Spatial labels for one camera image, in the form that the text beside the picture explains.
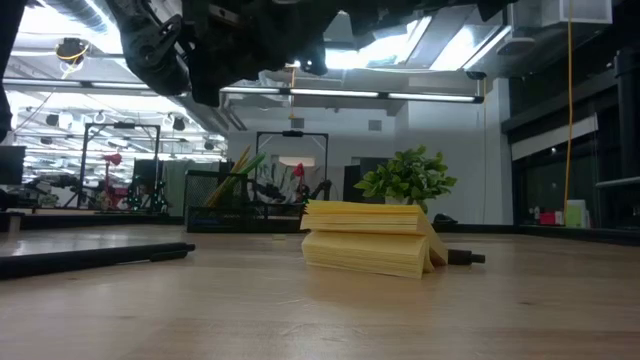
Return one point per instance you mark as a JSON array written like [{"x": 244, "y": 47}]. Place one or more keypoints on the grey wall vent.
[{"x": 375, "y": 125}]

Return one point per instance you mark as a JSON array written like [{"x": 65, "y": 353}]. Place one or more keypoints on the light green box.
[{"x": 576, "y": 215}]

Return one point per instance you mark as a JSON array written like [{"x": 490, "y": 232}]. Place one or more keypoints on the black pen with clip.
[{"x": 75, "y": 260}]

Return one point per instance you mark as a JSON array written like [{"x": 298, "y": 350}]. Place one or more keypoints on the black marker pen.
[{"x": 462, "y": 257}]

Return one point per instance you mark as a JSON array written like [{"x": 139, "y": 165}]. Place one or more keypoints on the long ceiling light bar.
[{"x": 330, "y": 93}]

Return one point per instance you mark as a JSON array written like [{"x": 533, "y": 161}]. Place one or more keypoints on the black computer monitor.
[{"x": 12, "y": 165}]

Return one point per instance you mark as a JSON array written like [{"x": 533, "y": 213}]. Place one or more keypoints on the yellow sticky note pad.
[{"x": 365, "y": 250}]

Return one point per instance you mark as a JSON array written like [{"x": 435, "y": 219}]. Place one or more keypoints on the black mesh desk organizer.
[{"x": 200, "y": 192}]

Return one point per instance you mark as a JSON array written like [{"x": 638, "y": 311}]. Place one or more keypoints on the red box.
[{"x": 548, "y": 218}]

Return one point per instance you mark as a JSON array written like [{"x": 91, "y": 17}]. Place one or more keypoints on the grey ceiling air unit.
[{"x": 575, "y": 12}]

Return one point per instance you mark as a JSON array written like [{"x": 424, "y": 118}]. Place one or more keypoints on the green plant white pot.
[{"x": 407, "y": 175}]

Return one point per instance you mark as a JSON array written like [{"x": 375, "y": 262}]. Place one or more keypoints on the black gantry rig frame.
[
  {"x": 120, "y": 125},
  {"x": 292, "y": 133}
]

